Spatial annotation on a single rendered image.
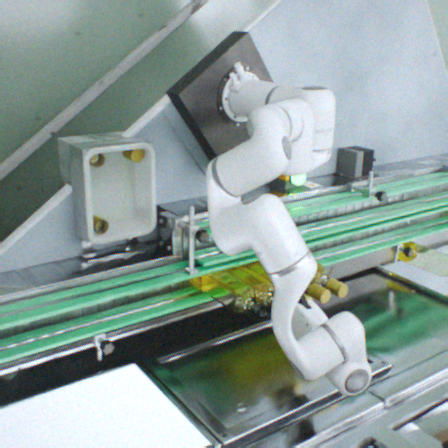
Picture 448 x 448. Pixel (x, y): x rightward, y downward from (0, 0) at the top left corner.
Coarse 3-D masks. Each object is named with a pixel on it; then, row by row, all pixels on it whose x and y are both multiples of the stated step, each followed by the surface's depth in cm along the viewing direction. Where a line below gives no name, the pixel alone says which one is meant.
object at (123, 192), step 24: (144, 144) 131; (96, 168) 134; (120, 168) 138; (144, 168) 137; (96, 192) 136; (120, 192) 139; (144, 192) 139; (120, 216) 141; (144, 216) 141; (96, 240) 131
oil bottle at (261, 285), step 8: (232, 272) 140; (240, 272) 140; (248, 272) 140; (248, 280) 136; (256, 280) 136; (264, 280) 136; (256, 288) 133; (264, 288) 133; (272, 288) 134; (256, 296) 133; (264, 296) 132; (264, 304) 133
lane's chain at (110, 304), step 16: (400, 224) 191; (336, 240) 174; (352, 240) 178; (160, 288) 141; (176, 288) 144; (96, 304) 132; (112, 304) 134; (48, 320) 126; (64, 320) 128; (0, 336) 120
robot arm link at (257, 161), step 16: (256, 112) 102; (272, 112) 102; (256, 128) 100; (272, 128) 98; (288, 128) 108; (256, 144) 99; (272, 144) 97; (288, 144) 100; (224, 160) 104; (240, 160) 101; (256, 160) 99; (272, 160) 98; (288, 160) 100; (224, 176) 103; (240, 176) 102; (256, 176) 100; (272, 176) 100; (240, 192) 105
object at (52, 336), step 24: (360, 240) 179; (384, 240) 180; (408, 240) 181; (192, 288) 144; (96, 312) 132; (120, 312) 132; (144, 312) 132; (168, 312) 134; (24, 336) 121; (48, 336) 122; (72, 336) 122; (0, 360) 113
